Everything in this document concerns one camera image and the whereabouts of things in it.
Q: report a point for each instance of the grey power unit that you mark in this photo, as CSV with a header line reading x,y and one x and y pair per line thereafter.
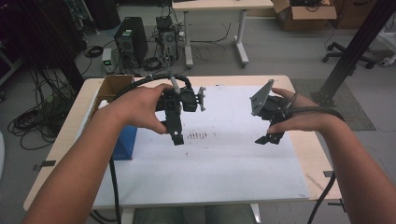
x,y
106,60

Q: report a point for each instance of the dark curtain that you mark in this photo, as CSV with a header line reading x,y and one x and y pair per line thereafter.
x,y
37,34

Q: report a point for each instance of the black computer tower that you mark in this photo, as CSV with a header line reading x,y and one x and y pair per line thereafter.
x,y
130,39

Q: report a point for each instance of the black metal stand post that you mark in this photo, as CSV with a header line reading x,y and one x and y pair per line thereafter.
x,y
358,40

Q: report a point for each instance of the open brown cardboard box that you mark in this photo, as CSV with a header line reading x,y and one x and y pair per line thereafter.
x,y
306,14

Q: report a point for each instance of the white table mat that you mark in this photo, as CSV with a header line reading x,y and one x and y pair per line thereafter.
x,y
218,177

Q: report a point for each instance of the black office chair base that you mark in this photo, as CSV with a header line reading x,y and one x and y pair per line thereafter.
x,y
348,54

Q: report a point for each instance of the white desk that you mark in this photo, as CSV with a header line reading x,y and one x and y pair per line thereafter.
x,y
218,4

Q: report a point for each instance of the person's right hand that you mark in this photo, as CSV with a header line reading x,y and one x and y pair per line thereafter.
x,y
311,118

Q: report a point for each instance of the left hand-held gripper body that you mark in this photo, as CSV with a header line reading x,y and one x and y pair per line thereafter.
x,y
188,99

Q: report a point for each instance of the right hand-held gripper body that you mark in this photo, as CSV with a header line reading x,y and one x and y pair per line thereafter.
x,y
271,109

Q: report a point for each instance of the blue cardboard box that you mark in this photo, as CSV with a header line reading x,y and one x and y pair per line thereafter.
x,y
127,143

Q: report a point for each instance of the grey floor mat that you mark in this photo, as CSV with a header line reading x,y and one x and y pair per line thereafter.
x,y
355,118

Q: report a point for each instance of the white table leg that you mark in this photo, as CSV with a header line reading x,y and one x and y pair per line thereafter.
x,y
256,213
127,216

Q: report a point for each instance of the open computer case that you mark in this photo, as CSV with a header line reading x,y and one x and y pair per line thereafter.
x,y
166,37

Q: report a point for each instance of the person's left hand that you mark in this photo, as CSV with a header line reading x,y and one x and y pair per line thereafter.
x,y
137,107

